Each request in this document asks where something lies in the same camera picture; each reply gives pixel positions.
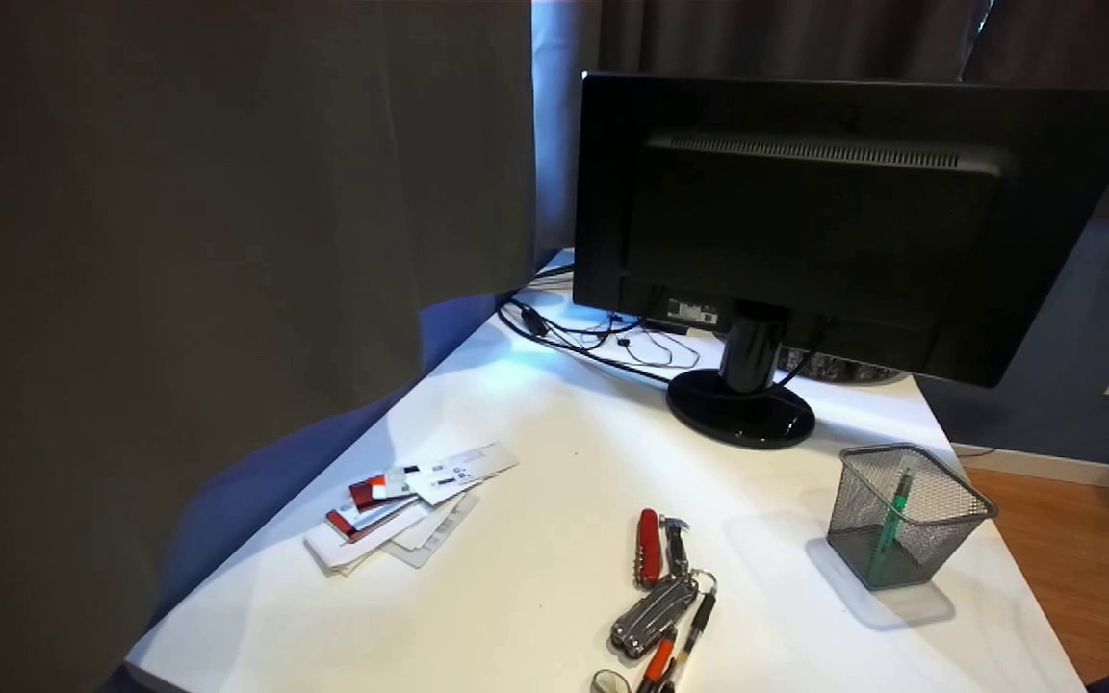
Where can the red pocket knife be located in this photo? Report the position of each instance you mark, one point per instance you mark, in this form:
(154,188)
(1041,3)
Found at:
(649,548)

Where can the red white card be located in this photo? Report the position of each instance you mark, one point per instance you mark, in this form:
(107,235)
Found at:
(367,489)

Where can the white card stack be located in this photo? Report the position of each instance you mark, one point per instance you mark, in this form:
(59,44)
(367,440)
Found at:
(409,534)

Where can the grey multitool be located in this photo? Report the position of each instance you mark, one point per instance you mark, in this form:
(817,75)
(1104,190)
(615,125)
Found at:
(651,618)

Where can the orange black pen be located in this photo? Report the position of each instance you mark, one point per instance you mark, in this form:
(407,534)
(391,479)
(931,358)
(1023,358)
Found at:
(675,654)

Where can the green pen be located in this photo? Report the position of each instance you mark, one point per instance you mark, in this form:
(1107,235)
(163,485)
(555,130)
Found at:
(886,537)

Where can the black computer monitor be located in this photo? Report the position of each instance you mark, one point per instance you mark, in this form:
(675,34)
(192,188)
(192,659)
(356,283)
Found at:
(909,224)

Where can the black mesh pen cup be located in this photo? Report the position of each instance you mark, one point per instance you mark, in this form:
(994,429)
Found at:
(936,519)

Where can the grey curtain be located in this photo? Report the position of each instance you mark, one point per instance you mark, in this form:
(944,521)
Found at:
(222,222)

